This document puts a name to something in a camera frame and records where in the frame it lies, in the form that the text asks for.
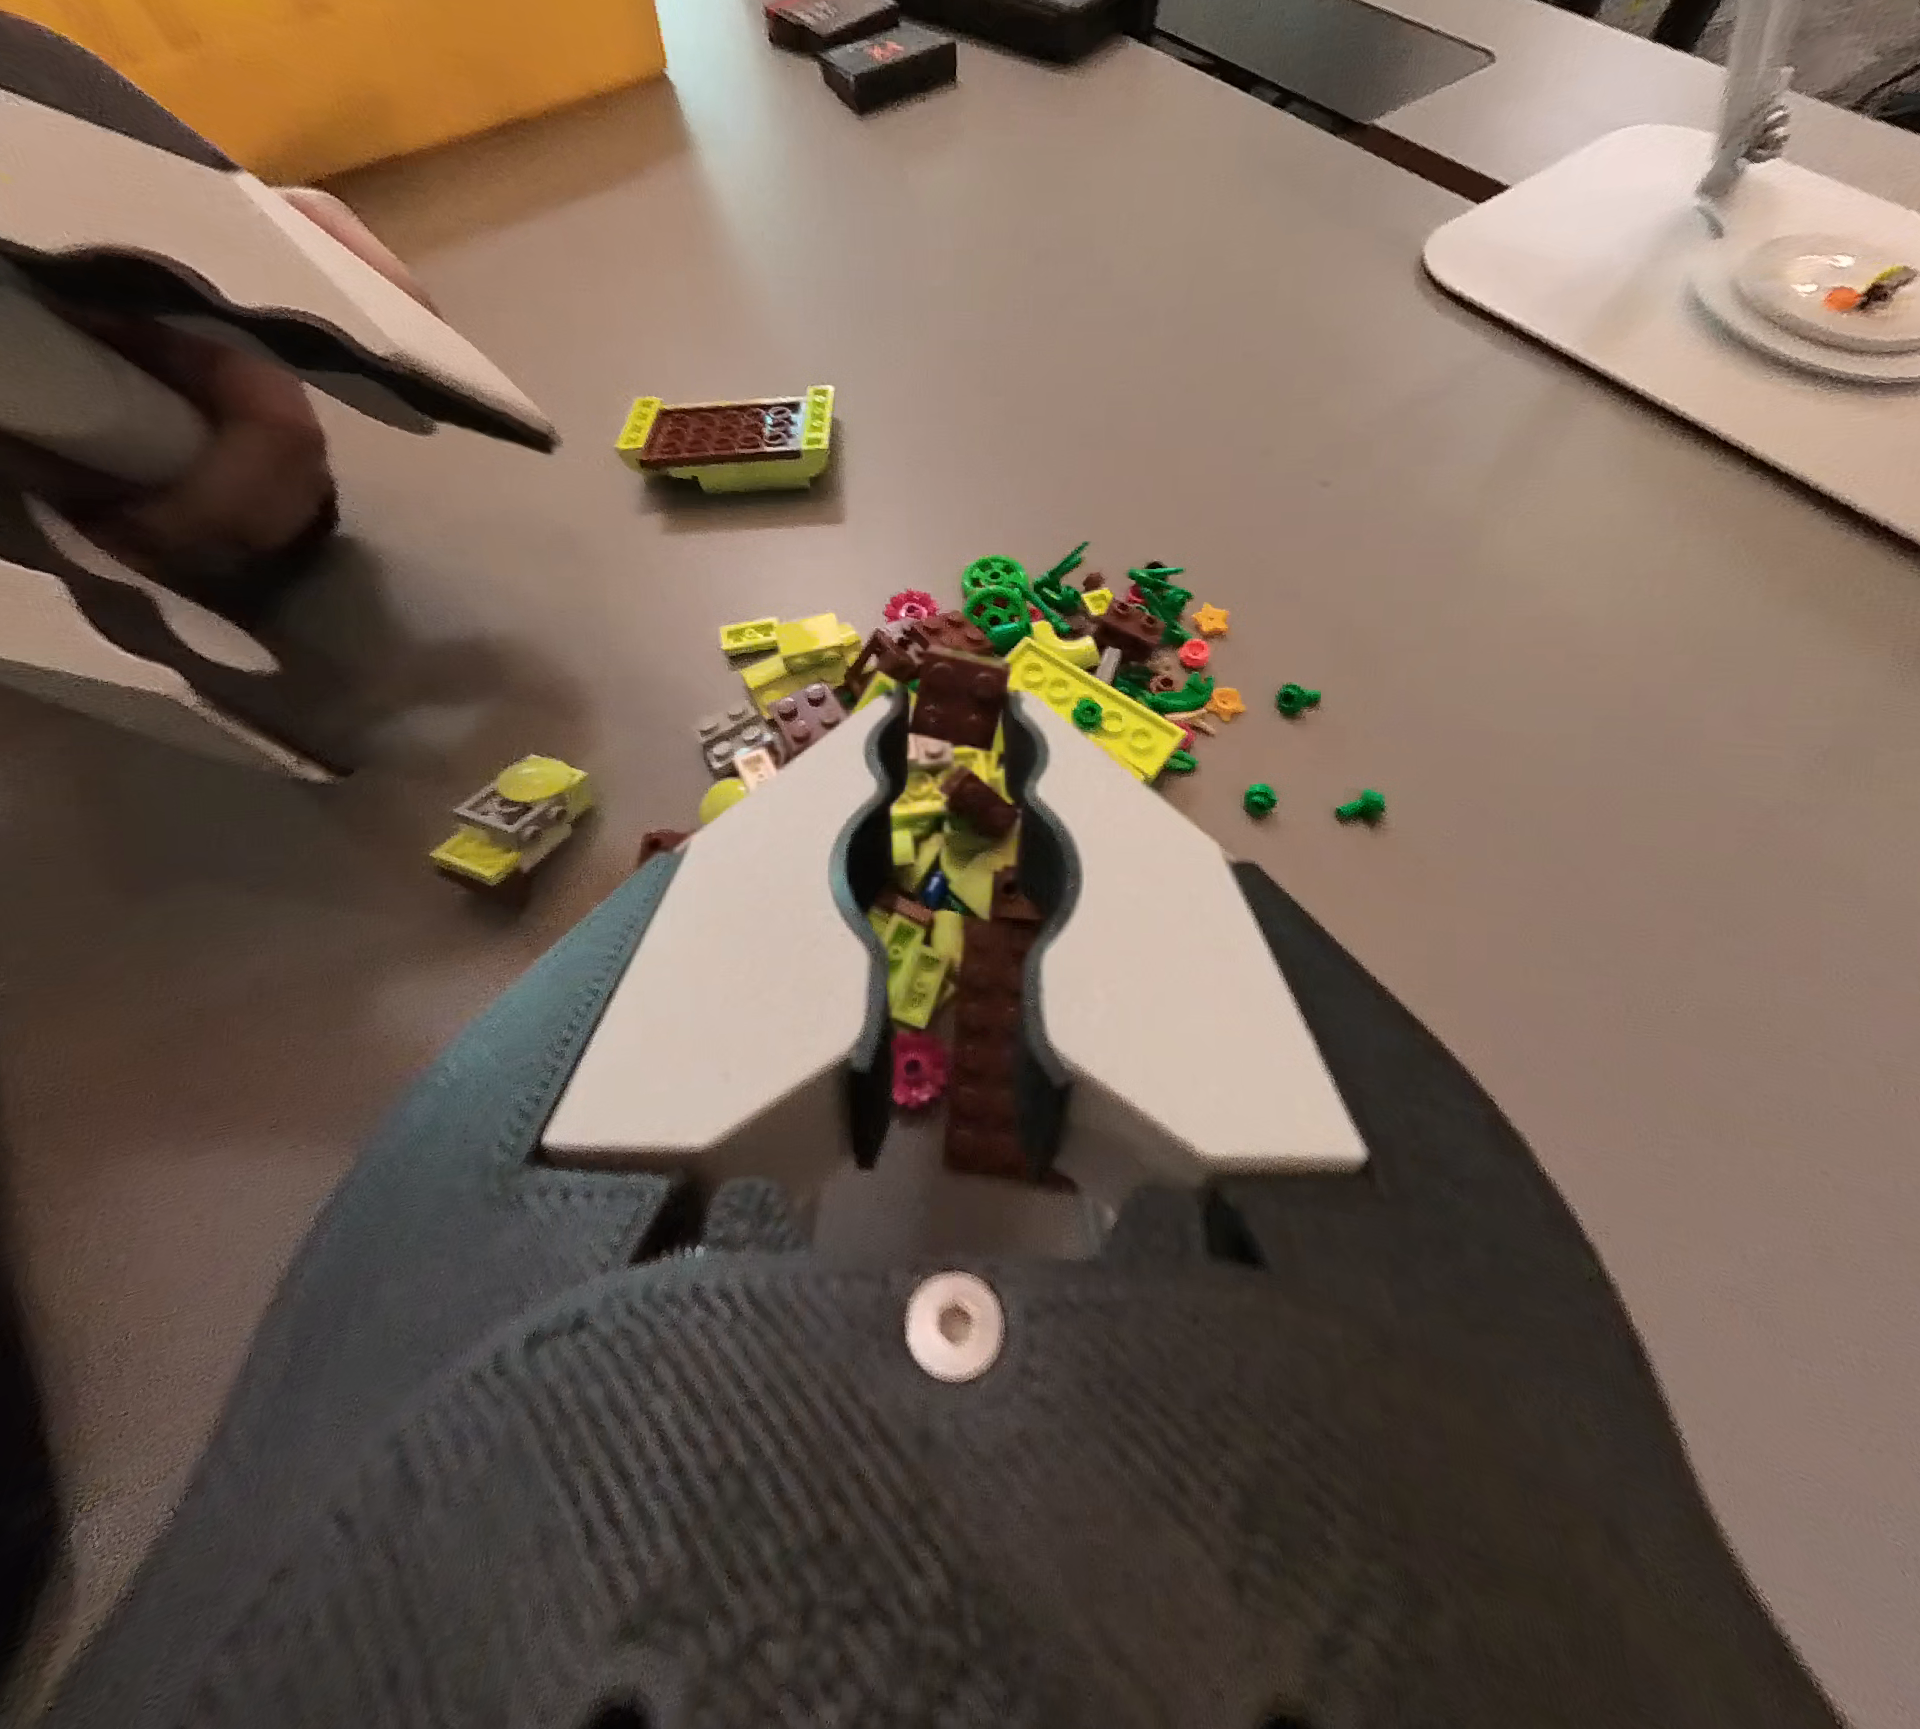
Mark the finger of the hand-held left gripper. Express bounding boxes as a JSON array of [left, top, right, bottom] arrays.
[[0, 90, 565, 458], [0, 493, 342, 788]]

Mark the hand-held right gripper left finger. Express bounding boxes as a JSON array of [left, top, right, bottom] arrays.
[[541, 687, 913, 1178]]

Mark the white monitor stand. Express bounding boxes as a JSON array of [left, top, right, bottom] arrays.
[[1423, 0, 1920, 546]]

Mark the person's left hand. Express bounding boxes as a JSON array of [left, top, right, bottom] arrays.
[[31, 379, 342, 579]]

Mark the pile of loose toy bricks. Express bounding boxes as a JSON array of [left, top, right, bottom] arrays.
[[697, 540, 1393, 1186]]

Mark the dark desk cable flap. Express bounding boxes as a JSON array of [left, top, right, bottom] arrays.
[[1050, 0, 1501, 126]]

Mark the large lime brick assembly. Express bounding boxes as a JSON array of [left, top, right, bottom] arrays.
[[615, 383, 841, 502]]

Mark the lime brown brick chunk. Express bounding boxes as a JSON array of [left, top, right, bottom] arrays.
[[431, 755, 601, 901]]

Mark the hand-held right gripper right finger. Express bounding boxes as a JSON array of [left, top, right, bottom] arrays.
[[999, 690, 1371, 1187]]

